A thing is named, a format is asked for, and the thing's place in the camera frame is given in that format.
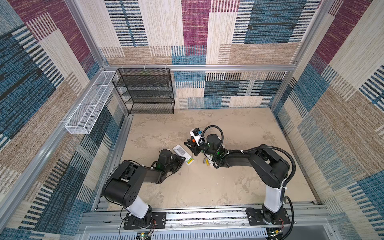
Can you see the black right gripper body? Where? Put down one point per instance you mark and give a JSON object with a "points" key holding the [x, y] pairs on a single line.
{"points": [[202, 148]]}

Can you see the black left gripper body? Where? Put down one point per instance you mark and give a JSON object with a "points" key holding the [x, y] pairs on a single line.
{"points": [[175, 164]]}

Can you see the white remote with grey screen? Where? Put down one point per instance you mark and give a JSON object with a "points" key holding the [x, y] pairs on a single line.
{"points": [[181, 152]]}

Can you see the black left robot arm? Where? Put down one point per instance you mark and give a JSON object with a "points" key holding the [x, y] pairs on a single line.
{"points": [[124, 183]]}

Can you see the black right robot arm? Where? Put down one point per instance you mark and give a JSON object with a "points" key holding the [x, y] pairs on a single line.
{"points": [[275, 167]]}

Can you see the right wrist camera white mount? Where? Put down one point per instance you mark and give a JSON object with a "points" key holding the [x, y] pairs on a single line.
{"points": [[198, 135]]}

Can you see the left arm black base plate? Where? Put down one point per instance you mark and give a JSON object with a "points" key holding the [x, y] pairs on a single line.
{"points": [[152, 220]]}

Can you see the black wire mesh shelf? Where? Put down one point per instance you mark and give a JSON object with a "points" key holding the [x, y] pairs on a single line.
{"points": [[145, 91]]}

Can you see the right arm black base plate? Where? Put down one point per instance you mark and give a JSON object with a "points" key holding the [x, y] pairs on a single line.
{"points": [[259, 217]]}

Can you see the white wire mesh basket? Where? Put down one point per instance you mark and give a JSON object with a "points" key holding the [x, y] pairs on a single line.
{"points": [[88, 111]]}

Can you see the aluminium front rail frame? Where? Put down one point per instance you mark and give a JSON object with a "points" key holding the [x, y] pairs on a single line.
{"points": [[307, 222]]}

